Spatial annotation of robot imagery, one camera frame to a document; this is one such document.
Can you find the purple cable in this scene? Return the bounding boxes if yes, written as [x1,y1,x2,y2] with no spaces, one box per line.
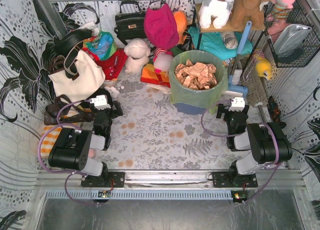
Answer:
[200,99,284,203]
[37,99,106,206]

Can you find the rainbow striped cloth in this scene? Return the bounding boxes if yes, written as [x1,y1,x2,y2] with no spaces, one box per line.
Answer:
[140,64,171,88]

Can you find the wooden metal shelf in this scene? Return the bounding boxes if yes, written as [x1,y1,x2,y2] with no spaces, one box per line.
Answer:
[192,2,266,73]

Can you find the cream plush sheep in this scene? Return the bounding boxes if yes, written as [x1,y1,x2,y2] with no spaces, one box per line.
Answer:
[124,39,151,74]

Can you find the teal folded cloth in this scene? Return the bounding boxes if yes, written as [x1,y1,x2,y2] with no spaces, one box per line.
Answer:
[188,27,253,61]

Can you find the black wire basket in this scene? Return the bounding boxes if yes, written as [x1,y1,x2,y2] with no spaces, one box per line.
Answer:
[264,2,320,68]

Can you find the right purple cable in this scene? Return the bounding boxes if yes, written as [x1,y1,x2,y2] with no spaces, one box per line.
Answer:
[200,99,284,203]

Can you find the red cloth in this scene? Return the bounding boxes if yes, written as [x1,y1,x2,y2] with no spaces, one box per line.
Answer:
[89,48,128,80]

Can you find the blue floor sweeper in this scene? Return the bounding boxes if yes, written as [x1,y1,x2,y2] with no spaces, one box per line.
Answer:
[224,21,252,97]

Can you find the white plush dog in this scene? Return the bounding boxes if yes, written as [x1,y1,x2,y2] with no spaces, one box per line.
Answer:
[198,0,235,29]

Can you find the crumpled brown paper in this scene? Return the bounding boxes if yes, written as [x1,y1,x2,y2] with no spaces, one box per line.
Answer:
[174,60,218,90]

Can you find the black leather handbag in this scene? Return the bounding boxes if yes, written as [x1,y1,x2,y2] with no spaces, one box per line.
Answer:
[114,1,147,46]

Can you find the yellow plush duck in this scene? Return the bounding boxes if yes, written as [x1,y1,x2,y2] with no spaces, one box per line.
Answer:
[253,51,272,80]

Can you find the metal pole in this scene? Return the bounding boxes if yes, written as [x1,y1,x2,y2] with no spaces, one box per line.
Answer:
[254,76,272,123]

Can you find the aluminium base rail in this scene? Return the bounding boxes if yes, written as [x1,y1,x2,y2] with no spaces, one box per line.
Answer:
[35,169,306,200]

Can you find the orange checkered towel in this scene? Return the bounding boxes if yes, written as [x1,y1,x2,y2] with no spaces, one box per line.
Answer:
[37,124,83,158]

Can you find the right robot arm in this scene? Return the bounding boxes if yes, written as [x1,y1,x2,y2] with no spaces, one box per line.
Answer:
[212,103,293,188]

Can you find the cream canvas tote bag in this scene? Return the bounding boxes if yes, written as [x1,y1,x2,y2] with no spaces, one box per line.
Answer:
[49,50,106,102]

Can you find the brown teddy bear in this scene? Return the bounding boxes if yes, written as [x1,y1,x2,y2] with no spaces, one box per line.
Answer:
[230,0,271,30]

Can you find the grey sneaker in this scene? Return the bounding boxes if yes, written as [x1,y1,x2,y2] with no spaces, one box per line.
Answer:
[220,32,238,50]

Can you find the pink white plush toy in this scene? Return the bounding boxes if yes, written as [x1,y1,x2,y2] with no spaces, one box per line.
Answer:
[153,48,174,74]

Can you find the colorful patterned bag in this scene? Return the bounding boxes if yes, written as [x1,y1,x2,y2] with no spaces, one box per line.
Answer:
[82,31,117,61]

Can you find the green trash bag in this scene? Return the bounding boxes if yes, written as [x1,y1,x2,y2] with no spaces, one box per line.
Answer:
[168,50,228,115]

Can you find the brown patterned bag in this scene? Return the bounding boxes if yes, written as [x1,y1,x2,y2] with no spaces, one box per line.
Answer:
[43,95,95,125]

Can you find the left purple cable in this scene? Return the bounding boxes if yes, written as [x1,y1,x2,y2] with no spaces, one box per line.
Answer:
[37,99,106,206]

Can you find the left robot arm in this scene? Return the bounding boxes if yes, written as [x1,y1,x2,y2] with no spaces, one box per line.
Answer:
[48,101,125,188]

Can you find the blue trash bin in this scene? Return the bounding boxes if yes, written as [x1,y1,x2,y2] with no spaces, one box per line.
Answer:
[173,103,206,115]

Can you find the orange plush toy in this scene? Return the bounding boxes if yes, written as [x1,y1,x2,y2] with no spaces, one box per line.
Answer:
[173,11,188,45]

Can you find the silver foil pouch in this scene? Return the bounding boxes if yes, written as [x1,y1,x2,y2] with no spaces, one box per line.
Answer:
[273,24,312,55]

